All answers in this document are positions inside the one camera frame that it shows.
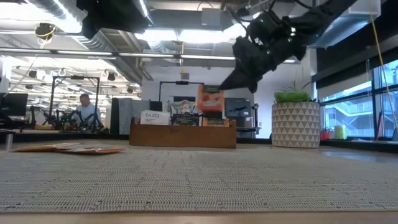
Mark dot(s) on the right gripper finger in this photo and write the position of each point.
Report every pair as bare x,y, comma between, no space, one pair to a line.
241,81

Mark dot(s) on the black purple tea bag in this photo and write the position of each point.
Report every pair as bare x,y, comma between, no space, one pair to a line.
186,119

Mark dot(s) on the plain orange tea bag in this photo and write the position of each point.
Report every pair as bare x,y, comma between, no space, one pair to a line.
46,147

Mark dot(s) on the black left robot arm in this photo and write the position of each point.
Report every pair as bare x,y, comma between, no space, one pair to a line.
115,15

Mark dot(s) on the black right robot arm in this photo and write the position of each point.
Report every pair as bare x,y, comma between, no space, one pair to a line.
317,15

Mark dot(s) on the wooden tea organizer box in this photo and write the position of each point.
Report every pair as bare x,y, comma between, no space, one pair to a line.
183,137

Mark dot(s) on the black cabinet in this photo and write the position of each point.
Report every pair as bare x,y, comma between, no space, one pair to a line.
241,115

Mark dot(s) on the colourful patterned cloth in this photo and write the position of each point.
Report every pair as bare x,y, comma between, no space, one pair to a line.
183,107

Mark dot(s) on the succulent in white patterned pot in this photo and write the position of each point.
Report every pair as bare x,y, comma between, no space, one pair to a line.
295,124

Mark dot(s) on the small red item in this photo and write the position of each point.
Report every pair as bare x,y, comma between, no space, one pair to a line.
325,136

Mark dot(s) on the grey woven placemat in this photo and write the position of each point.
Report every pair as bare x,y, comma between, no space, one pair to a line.
199,180

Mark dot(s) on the yellow-green cylinder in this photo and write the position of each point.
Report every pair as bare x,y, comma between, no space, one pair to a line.
339,132

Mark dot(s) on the grey partition panel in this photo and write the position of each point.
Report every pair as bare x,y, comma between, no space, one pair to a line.
130,115

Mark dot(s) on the long ceiling light strip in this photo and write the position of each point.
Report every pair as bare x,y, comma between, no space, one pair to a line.
87,53

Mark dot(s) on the person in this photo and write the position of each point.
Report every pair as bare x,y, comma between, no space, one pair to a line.
85,110

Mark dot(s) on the background black robot arms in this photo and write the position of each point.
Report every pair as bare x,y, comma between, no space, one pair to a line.
66,119

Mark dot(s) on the black background table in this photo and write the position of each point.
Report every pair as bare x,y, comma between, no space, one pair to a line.
62,135

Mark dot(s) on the black computer monitor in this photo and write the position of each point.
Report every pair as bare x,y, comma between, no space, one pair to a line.
14,104

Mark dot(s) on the silver ventilation duct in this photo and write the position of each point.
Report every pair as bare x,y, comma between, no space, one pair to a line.
102,40

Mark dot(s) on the black background station frame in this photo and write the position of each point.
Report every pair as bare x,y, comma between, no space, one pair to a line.
74,77

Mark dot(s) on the grey metal post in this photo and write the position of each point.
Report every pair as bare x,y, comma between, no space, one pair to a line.
9,140

